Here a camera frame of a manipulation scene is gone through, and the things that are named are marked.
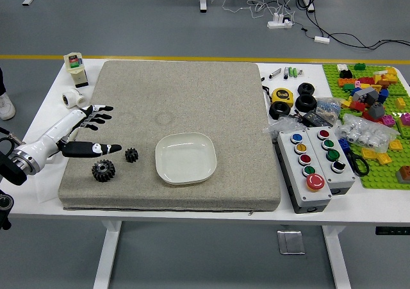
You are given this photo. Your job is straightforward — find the four-button grey control box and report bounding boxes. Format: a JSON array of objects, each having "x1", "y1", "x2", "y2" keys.
[{"x1": 306, "y1": 126, "x2": 357, "y2": 195}]

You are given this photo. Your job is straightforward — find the black power adapter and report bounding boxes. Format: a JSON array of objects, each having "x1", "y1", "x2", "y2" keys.
[{"x1": 302, "y1": 110, "x2": 337, "y2": 126}]

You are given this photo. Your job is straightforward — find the white pipe tee fitting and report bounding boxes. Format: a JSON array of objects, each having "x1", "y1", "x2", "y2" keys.
[{"x1": 61, "y1": 88, "x2": 88, "y2": 110}]

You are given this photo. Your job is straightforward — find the white floor cable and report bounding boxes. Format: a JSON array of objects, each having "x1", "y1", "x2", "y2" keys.
[{"x1": 204, "y1": 0, "x2": 297, "y2": 20}]

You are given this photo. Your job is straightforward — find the black scissors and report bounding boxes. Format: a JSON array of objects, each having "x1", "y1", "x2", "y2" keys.
[{"x1": 345, "y1": 150, "x2": 371, "y2": 177}]

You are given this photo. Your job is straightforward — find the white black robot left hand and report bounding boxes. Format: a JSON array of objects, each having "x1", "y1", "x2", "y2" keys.
[{"x1": 19, "y1": 104, "x2": 123, "y2": 174}]

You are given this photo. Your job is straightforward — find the five-button grey control box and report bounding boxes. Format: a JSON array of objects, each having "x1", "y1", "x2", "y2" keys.
[{"x1": 275, "y1": 129, "x2": 333, "y2": 214}]

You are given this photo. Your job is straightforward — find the silver floor plate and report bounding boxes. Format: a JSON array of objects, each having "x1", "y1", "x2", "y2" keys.
[{"x1": 277, "y1": 231, "x2": 306, "y2": 255}]

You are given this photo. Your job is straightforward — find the green brick baseplate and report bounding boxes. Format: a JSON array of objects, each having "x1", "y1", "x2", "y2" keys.
[{"x1": 322, "y1": 63, "x2": 410, "y2": 190}]

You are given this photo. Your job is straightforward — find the small black gear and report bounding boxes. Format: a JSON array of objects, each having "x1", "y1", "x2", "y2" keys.
[{"x1": 124, "y1": 147, "x2": 140, "y2": 163}]

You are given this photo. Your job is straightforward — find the orange grey toy brick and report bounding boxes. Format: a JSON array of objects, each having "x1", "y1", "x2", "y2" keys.
[{"x1": 395, "y1": 165, "x2": 410, "y2": 184}]

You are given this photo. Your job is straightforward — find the white power strip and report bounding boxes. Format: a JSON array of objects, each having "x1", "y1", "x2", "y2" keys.
[{"x1": 267, "y1": 13, "x2": 294, "y2": 29}]

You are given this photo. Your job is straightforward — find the person's white shoe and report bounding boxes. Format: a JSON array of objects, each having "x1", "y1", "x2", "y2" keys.
[{"x1": 0, "y1": 93, "x2": 16, "y2": 120}]

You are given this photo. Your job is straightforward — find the cream switch box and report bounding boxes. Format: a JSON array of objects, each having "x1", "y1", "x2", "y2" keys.
[{"x1": 63, "y1": 52, "x2": 90, "y2": 88}]

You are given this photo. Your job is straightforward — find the grey-brown cushion mat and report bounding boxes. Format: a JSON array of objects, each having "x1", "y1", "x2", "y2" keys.
[{"x1": 57, "y1": 60, "x2": 282, "y2": 212}]

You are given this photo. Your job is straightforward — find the bag of white parts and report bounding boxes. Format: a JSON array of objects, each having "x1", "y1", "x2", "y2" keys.
[{"x1": 334, "y1": 114, "x2": 398, "y2": 154}]

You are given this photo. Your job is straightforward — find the white square plate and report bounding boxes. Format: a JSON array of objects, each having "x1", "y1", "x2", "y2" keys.
[{"x1": 154, "y1": 132, "x2": 218, "y2": 186}]

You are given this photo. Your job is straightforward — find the black floor cable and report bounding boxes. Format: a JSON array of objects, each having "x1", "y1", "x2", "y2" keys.
[{"x1": 296, "y1": 0, "x2": 410, "y2": 50}]

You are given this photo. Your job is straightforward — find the black table control panel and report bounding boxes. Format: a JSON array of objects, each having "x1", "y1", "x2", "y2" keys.
[{"x1": 375, "y1": 226, "x2": 410, "y2": 236}]

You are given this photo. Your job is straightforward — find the empty clear plastic bag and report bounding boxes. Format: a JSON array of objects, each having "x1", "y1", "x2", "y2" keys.
[{"x1": 261, "y1": 115, "x2": 305, "y2": 141}]

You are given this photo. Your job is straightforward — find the small black plastic nut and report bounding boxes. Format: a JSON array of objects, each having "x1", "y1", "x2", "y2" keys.
[{"x1": 297, "y1": 82, "x2": 315, "y2": 96}]

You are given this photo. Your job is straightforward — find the grey white toy brick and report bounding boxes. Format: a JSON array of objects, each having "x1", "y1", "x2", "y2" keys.
[{"x1": 354, "y1": 87, "x2": 379, "y2": 106}]

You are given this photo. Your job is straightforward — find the bag of blue-white parts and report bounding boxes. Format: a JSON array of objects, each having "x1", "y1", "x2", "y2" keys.
[{"x1": 315, "y1": 96, "x2": 343, "y2": 120}]

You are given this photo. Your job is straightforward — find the yellow tape measure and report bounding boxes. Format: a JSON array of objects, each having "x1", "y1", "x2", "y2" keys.
[{"x1": 271, "y1": 87, "x2": 295, "y2": 108}]

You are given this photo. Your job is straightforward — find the big black gear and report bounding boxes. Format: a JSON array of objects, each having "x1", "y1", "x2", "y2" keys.
[{"x1": 92, "y1": 159, "x2": 116, "y2": 183}]

